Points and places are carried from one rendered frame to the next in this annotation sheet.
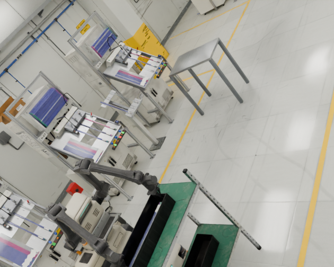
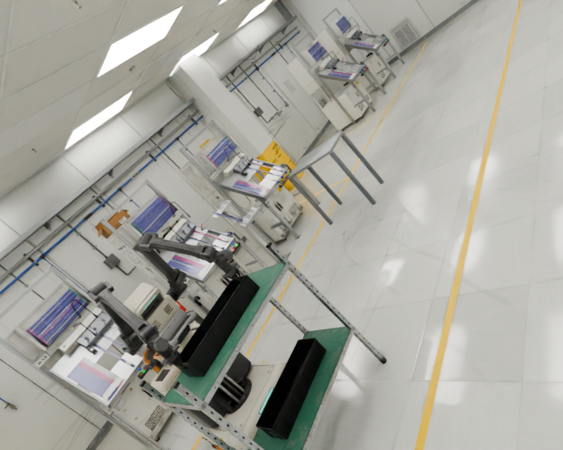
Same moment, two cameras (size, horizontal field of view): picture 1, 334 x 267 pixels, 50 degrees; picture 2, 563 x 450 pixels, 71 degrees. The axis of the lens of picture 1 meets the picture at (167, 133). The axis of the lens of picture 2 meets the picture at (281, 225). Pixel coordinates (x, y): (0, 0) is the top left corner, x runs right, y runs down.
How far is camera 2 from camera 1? 79 cm
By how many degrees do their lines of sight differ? 11
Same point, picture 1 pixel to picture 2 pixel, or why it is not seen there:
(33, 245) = (119, 371)
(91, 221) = (162, 319)
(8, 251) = (89, 379)
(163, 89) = (289, 203)
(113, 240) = not seen: hidden behind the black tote
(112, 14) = (238, 131)
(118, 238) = not seen: hidden behind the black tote
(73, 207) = (136, 299)
